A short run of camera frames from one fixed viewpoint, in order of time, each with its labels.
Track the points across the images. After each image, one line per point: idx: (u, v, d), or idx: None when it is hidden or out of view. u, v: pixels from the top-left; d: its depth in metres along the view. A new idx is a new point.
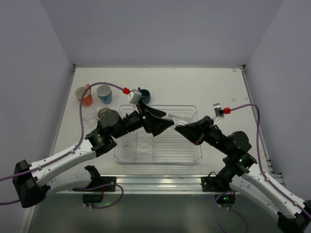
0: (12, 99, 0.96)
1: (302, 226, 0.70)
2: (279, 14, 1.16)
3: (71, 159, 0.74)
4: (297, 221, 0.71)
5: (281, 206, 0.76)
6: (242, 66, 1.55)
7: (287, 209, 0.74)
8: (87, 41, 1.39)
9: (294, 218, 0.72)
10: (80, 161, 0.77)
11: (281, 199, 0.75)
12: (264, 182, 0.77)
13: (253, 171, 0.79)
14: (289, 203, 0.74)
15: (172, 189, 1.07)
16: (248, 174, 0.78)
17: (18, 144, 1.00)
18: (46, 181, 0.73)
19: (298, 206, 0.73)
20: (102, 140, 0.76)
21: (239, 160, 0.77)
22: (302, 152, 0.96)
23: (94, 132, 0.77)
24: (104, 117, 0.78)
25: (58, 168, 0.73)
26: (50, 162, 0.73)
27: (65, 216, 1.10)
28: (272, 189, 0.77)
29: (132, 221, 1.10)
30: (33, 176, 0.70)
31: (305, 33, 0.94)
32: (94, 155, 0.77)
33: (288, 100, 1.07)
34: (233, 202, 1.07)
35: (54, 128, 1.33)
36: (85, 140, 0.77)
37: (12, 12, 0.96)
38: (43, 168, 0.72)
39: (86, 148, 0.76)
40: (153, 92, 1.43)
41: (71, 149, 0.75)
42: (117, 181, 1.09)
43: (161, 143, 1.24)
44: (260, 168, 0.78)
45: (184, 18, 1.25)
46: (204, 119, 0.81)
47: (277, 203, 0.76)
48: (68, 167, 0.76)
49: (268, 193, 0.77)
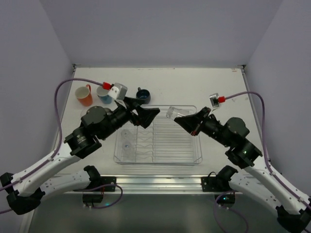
0: (12, 99, 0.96)
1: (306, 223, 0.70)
2: (279, 14, 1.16)
3: (49, 168, 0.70)
4: (302, 217, 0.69)
5: (285, 201, 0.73)
6: (241, 66, 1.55)
7: (292, 206, 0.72)
8: (87, 41, 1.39)
9: (299, 214, 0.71)
10: (62, 168, 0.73)
11: (286, 195, 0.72)
12: (269, 176, 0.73)
13: (257, 164, 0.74)
14: (294, 199, 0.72)
15: (172, 189, 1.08)
16: (253, 168, 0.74)
17: (18, 145, 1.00)
18: (31, 190, 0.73)
19: (302, 202, 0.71)
20: (83, 141, 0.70)
21: (244, 152, 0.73)
22: (302, 152, 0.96)
23: (77, 132, 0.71)
24: (88, 114, 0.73)
25: (37, 179, 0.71)
26: (29, 174, 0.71)
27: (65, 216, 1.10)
28: (278, 184, 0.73)
29: (132, 221, 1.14)
30: (14, 190, 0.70)
31: (305, 33, 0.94)
32: (76, 158, 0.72)
33: (288, 100, 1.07)
34: (233, 203, 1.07)
35: (54, 129, 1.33)
36: (64, 144, 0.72)
37: (12, 11, 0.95)
38: (23, 180, 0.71)
39: (65, 154, 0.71)
40: (153, 92, 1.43)
41: (49, 158, 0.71)
42: (117, 181, 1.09)
43: (161, 143, 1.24)
44: (267, 162, 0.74)
45: (184, 18, 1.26)
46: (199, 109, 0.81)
47: (282, 198, 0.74)
48: (50, 174, 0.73)
49: (273, 188, 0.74)
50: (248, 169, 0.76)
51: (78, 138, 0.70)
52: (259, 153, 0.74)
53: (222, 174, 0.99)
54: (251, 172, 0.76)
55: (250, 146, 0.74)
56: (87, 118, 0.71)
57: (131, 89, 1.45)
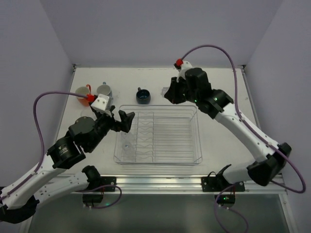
0: (12, 99, 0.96)
1: (272, 167, 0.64)
2: (279, 14, 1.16)
3: (33, 183, 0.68)
4: (268, 161, 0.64)
5: (253, 147, 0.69)
6: (242, 66, 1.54)
7: (259, 151, 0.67)
8: (87, 41, 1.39)
9: (265, 159, 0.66)
10: (47, 180, 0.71)
11: (253, 140, 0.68)
12: (239, 123, 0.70)
13: (228, 110, 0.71)
14: (262, 144, 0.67)
15: (172, 189, 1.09)
16: (222, 113, 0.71)
17: (18, 145, 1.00)
18: (22, 202, 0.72)
19: (271, 147, 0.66)
20: (66, 152, 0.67)
21: (215, 99, 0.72)
22: (302, 152, 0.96)
23: (59, 143, 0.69)
24: (76, 123, 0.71)
25: (23, 193, 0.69)
26: (15, 188, 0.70)
27: (65, 216, 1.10)
28: (247, 130, 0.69)
29: (131, 221, 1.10)
30: (3, 204, 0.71)
31: (305, 32, 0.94)
32: (60, 170, 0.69)
33: (288, 100, 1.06)
34: (234, 202, 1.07)
35: (54, 129, 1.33)
36: (47, 157, 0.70)
37: (12, 12, 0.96)
38: (10, 195, 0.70)
39: (48, 167, 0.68)
40: (153, 92, 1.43)
41: (32, 172, 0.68)
42: (117, 181, 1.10)
43: (160, 143, 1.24)
44: (236, 107, 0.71)
45: (184, 18, 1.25)
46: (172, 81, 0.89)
47: (250, 144, 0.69)
48: (36, 188, 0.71)
49: (241, 134, 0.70)
50: (218, 117, 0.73)
51: (61, 149, 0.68)
52: (231, 101, 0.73)
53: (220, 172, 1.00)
54: (221, 120, 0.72)
55: (217, 93, 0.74)
56: (74, 127, 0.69)
57: (131, 89, 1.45)
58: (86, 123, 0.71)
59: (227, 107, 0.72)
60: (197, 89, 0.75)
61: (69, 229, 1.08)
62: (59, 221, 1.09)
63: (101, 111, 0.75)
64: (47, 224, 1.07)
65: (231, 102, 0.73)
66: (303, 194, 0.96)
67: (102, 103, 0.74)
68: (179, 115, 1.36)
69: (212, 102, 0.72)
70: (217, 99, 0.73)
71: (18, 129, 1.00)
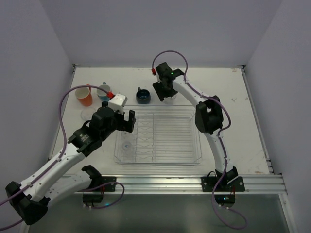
0: (11, 100, 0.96)
1: (202, 108, 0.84)
2: (278, 14, 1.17)
3: (59, 168, 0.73)
4: (198, 105, 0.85)
5: (193, 101, 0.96)
6: (241, 66, 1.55)
7: (195, 101, 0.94)
8: (87, 41, 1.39)
9: (198, 104, 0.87)
10: (70, 167, 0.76)
11: (192, 94, 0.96)
12: (184, 84, 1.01)
13: (179, 78, 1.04)
14: (198, 97, 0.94)
15: (173, 189, 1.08)
16: (174, 80, 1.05)
17: (18, 145, 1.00)
18: (43, 193, 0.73)
19: (203, 97, 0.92)
20: (87, 139, 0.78)
21: (171, 73, 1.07)
22: (301, 152, 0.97)
23: (78, 133, 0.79)
24: (98, 111, 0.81)
25: (48, 180, 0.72)
26: (39, 176, 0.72)
27: (63, 216, 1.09)
28: (189, 89, 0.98)
29: (132, 221, 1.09)
30: (26, 194, 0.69)
31: (305, 33, 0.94)
32: (82, 156, 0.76)
33: (288, 100, 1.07)
34: (234, 202, 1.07)
35: (54, 129, 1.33)
36: (69, 144, 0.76)
37: (11, 11, 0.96)
38: (34, 184, 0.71)
39: (72, 153, 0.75)
40: (153, 92, 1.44)
41: (57, 158, 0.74)
42: (117, 180, 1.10)
43: (160, 143, 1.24)
44: (183, 76, 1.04)
45: (184, 18, 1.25)
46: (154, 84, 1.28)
47: (192, 99, 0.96)
48: (59, 175, 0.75)
49: (186, 93, 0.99)
50: (173, 84, 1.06)
51: (82, 137, 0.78)
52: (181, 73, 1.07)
53: (218, 167, 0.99)
54: (176, 87, 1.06)
55: (175, 70, 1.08)
56: (97, 114, 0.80)
57: (131, 89, 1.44)
58: (107, 112, 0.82)
59: (179, 76, 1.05)
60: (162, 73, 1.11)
61: (68, 228, 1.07)
62: (57, 222, 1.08)
63: (117, 107, 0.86)
64: (46, 224, 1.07)
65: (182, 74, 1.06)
66: (303, 194, 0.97)
67: (119, 100, 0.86)
68: (179, 115, 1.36)
69: (169, 75, 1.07)
70: (173, 73, 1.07)
71: (18, 129, 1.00)
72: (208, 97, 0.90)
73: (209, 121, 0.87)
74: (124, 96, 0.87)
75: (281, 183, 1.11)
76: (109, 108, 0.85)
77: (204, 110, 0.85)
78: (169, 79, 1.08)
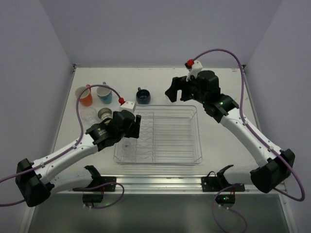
0: (11, 99, 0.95)
1: (273, 171, 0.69)
2: (278, 15, 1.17)
3: (73, 155, 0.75)
4: (268, 165, 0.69)
5: (256, 152, 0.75)
6: (241, 66, 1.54)
7: (262, 155, 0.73)
8: (87, 41, 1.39)
9: (268, 164, 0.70)
10: (82, 157, 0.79)
11: (256, 144, 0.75)
12: (242, 126, 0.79)
13: (232, 114, 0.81)
14: (264, 148, 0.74)
15: (172, 189, 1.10)
16: (227, 116, 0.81)
17: (18, 145, 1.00)
18: (51, 176, 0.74)
19: (272, 152, 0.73)
20: (103, 134, 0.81)
21: (221, 103, 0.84)
22: (300, 152, 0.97)
23: (95, 127, 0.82)
24: (122, 111, 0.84)
25: (60, 164, 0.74)
26: (53, 159, 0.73)
27: (63, 216, 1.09)
28: (249, 133, 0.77)
29: (131, 221, 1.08)
30: (37, 174, 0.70)
31: (305, 32, 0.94)
32: (95, 149, 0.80)
33: (289, 100, 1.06)
34: (234, 202, 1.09)
35: (54, 129, 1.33)
36: (86, 135, 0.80)
37: (12, 11, 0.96)
38: (46, 165, 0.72)
39: (87, 143, 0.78)
40: (153, 92, 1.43)
41: (73, 145, 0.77)
42: (117, 180, 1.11)
43: (160, 142, 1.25)
44: (240, 112, 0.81)
45: (184, 17, 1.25)
46: (175, 78, 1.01)
47: (253, 149, 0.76)
48: (70, 162, 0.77)
49: (246, 138, 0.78)
50: (223, 120, 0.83)
51: (100, 131, 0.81)
52: (235, 106, 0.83)
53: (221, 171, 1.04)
54: (226, 123, 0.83)
55: (224, 98, 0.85)
56: (120, 114, 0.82)
57: (131, 89, 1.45)
58: (129, 114, 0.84)
59: (232, 111, 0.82)
60: (207, 91, 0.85)
61: (68, 228, 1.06)
62: (56, 222, 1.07)
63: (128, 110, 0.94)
64: (45, 224, 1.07)
65: (236, 108, 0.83)
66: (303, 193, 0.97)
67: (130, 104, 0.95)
68: (179, 115, 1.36)
69: (217, 106, 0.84)
70: (223, 103, 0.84)
71: (18, 129, 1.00)
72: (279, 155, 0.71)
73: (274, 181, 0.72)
74: (133, 101, 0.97)
75: (281, 183, 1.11)
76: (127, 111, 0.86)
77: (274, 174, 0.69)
78: (215, 109, 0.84)
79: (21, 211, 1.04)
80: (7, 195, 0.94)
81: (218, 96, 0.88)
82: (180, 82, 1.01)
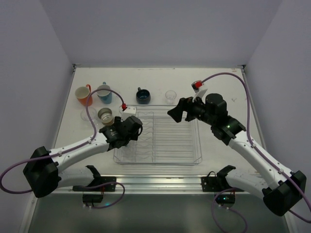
0: (11, 99, 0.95)
1: (285, 195, 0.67)
2: (278, 15, 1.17)
3: (88, 149, 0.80)
4: (280, 188, 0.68)
5: (266, 174, 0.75)
6: (242, 66, 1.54)
7: (272, 177, 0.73)
8: (87, 41, 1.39)
9: (279, 187, 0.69)
10: (93, 153, 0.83)
11: (266, 167, 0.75)
12: (250, 149, 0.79)
13: (240, 137, 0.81)
14: (274, 172, 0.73)
15: (172, 189, 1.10)
16: (235, 139, 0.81)
17: (18, 145, 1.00)
18: (64, 167, 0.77)
19: (283, 174, 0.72)
20: (114, 134, 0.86)
21: (228, 126, 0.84)
22: (301, 152, 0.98)
23: (106, 127, 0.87)
24: (132, 116, 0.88)
25: (75, 156, 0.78)
26: (70, 150, 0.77)
27: (62, 216, 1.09)
28: (257, 156, 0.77)
29: (131, 221, 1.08)
30: (54, 161, 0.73)
31: (306, 32, 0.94)
32: (105, 148, 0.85)
33: (289, 100, 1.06)
34: (234, 202, 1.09)
35: (54, 129, 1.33)
36: (99, 133, 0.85)
37: (12, 12, 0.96)
38: (63, 155, 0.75)
39: (101, 141, 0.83)
40: (153, 92, 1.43)
41: (89, 140, 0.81)
42: (117, 180, 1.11)
43: (161, 143, 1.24)
44: (248, 135, 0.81)
45: (185, 17, 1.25)
46: (183, 99, 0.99)
47: (264, 171, 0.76)
48: (83, 156, 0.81)
49: (255, 161, 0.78)
50: (231, 142, 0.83)
51: (111, 132, 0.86)
52: (242, 128, 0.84)
53: (221, 171, 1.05)
54: (234, 145, 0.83)
55: (231, 121, 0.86)
56: (131, 119, 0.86)
57: (131, 89, 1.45)
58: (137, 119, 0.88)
59: (239, 134, 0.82)
60: (215, 115, 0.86)
61: (67, 229, 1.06)
62: (57, 222, 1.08)
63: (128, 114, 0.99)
64: (45, 224, 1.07)
65: (243, 129, 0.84)
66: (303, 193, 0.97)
67: (132, 109, 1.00)
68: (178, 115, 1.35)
69: (225, 129, 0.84)
70: (230, 126, 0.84)
71: (18, 129, 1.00)
72: (288, 177, 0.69)
73: (287, 204, 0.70)
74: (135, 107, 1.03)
75: None
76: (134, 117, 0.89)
77: (286, 196, 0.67)
78: (224, 133, 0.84)
79: (21, 211, 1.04)
80: (7, 195, 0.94)
81: (227, 118, 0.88)
82: (186, 103, 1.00)
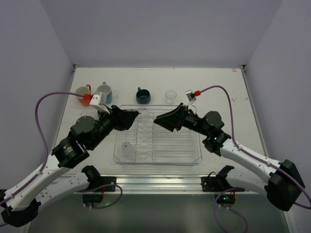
0: (10, 99, 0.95)
1: (279, 185, 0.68)
2: (279, 14, 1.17)
3: (40, 182, 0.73)
4: (272, 179, 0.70)
5: (257, 171, 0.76)
6: (242, 66, 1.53)
7: (263, 172, 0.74)
8: (87, 41, 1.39)
9: (272, 178, 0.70)
10: (53, 179, 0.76)
11: (254, 163, 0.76)
12: (238, 152, 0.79)
13: (227, 143, 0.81)
14: (264, 166, 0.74)
15: (172, 189, 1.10)
16: (222, 147, 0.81)
17: (17, 145, 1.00)
18: (25, 204, 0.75)
19: (272, 166, 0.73)
20: (70, 151, 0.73)
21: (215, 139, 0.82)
22: (301, 152, 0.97)
23: (60, 146, 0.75)
24: (77, 124, 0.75)
25: (28, 193, 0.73)
26: (21, 189, 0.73)
27: (63, 216, 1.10)
28: (245, 157, 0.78)
29: (132, 221, 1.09)
30: (8, 206, 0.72)
31: (306, 31, 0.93)
32: (65, 169, 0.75)
33: (289, 99, 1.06)
34: (234, 202, 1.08)
35: (54, 129, 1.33)
36: (51, 156, 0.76)
37: (11, 11, 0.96)
38: (15, 196, 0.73)
39: (53, 166, 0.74)
40: (153, 92, 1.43)
41: (37, 172, 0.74)
42: (117, 181, 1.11)
43: (160, 143, 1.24)
44: (233, 140, 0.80)
45: (185, 17, 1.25)
46: (179, 107, 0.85)
47: (254, 169, 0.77)
48: (41, 187, 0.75)
49: (244, 162, 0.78)
50: (221, 152, 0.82)
51: (66, 149, 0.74)
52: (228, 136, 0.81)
53: (220, 172, 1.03)
54: (224, 154, 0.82)
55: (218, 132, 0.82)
56: (76, 128, 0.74)
57: (131, 89, 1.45)
58: (87, 123, 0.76)
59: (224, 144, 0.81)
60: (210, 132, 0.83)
61: (69, 228, 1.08)
62: (58, 222, 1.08)
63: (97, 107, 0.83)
64: (46, 223, 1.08)
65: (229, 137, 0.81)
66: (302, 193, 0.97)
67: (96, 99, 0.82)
68: None
69: (213, 142, 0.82)
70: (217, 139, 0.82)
71: (17, 129, 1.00)
72: (278, 168, 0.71)
73: (289, 193, 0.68)
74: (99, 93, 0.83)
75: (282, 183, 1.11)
76: (91, 118, 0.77)
77: (281, 186, 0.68)
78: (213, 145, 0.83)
79: None
80: None
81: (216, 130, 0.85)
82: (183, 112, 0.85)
